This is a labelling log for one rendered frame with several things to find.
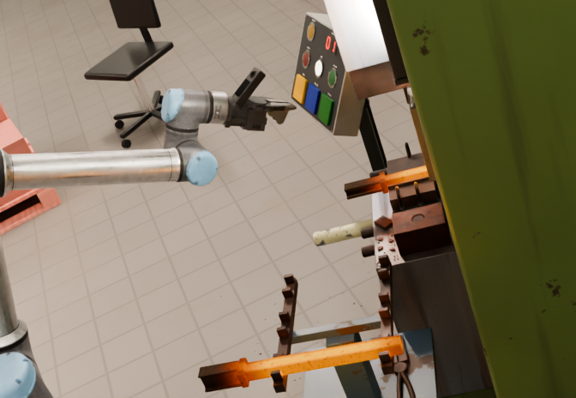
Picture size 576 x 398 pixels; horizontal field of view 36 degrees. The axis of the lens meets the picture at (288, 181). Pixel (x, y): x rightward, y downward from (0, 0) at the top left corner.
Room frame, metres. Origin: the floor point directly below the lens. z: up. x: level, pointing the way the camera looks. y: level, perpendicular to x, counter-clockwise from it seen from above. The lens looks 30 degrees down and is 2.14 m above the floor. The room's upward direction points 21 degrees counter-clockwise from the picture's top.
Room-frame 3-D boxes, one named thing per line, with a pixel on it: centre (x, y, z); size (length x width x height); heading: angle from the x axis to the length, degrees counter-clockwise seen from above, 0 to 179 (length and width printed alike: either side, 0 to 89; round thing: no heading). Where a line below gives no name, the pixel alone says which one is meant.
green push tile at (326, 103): (2.27, -0.18, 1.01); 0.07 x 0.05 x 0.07; 11
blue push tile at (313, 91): (2.37, -0.16, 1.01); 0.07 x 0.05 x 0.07; 11
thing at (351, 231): (2.19, -0.23, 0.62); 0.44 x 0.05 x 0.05; 76
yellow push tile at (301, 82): (2.47, -0.14, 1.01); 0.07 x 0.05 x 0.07; 11
